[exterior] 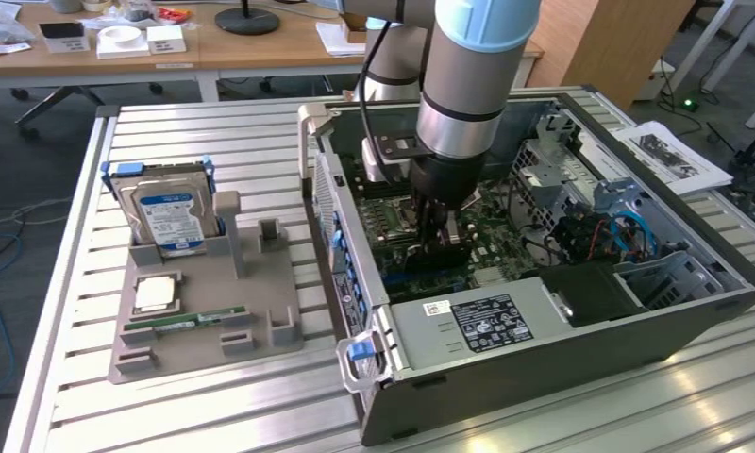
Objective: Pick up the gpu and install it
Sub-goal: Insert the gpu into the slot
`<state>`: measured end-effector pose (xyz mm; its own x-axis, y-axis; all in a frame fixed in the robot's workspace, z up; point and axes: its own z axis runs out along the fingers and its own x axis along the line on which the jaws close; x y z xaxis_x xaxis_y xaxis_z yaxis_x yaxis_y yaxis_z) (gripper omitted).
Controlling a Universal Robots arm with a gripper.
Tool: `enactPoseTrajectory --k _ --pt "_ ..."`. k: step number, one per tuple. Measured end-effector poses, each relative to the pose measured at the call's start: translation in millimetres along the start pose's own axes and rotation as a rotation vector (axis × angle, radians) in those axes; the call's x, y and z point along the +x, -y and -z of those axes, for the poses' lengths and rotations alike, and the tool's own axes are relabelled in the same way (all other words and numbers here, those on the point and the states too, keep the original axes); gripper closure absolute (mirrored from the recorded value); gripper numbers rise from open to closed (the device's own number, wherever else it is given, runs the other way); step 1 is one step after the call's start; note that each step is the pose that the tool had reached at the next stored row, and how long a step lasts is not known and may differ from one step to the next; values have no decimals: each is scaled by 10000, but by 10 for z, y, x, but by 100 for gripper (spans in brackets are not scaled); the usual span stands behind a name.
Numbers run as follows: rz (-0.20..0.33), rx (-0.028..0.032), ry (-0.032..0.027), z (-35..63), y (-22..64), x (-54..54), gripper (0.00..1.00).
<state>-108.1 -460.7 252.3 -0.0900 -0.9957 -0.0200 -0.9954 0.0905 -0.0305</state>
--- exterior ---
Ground black lamp base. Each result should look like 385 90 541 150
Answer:
213 0 281 35

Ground white cube box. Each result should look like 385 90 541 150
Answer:
144 25 188 56

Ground silver chipset heatsink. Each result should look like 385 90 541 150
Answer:
475 268 511 288

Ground black wire bundle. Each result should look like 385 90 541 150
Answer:
549 216 599 263

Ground white desk papers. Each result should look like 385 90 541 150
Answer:
316 21 369 58

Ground blue wire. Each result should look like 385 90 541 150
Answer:
607 211 659 260

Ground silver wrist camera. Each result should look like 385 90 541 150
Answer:
360 134 433 183

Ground office chair base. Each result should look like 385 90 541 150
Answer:
10 83 166 141

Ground metal drive cage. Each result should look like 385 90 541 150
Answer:
508 109 609 227

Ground printed paper stack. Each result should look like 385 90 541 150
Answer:
612 120 735 195

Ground wooden desk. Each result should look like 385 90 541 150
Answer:
0 0 545 91

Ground metal disk bay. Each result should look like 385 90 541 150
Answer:
612 249 728 310

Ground black tripod stand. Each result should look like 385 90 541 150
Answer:
703 108 755 209

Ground grey power supply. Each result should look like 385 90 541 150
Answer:
376 276 573 372

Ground clear plastic bag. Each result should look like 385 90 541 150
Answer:
0 0 38 46

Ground grey parts rack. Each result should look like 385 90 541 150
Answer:
105 190 304 386

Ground open dark PC case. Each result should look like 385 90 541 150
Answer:
296 92 755 448

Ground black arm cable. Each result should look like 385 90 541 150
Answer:
356 18 396 143

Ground white table frame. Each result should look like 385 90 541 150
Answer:
665 0 755 129

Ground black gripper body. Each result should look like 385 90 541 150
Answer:
408 154 487 251

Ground silver CPU chip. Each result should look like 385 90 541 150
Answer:
130 277 177 312

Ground white box black top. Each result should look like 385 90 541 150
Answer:
38 22 91 54

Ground white tape roll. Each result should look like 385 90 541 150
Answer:
99 26 141 46

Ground hard disk in blue carrier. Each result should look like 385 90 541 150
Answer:
98 158 218 259

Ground green RAM stick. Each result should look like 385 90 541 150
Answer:
122 307 248 331
384 234 424 252

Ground green motherboard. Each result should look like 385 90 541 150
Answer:
338 159 543 306

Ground graphics card with metal bracket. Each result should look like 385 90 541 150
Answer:
388 221 472 286

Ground CPU socket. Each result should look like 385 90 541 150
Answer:
393 193 420 232

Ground white flat box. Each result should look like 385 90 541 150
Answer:
95 35 152 60

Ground white floor cable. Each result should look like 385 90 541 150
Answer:
0 196 71 226

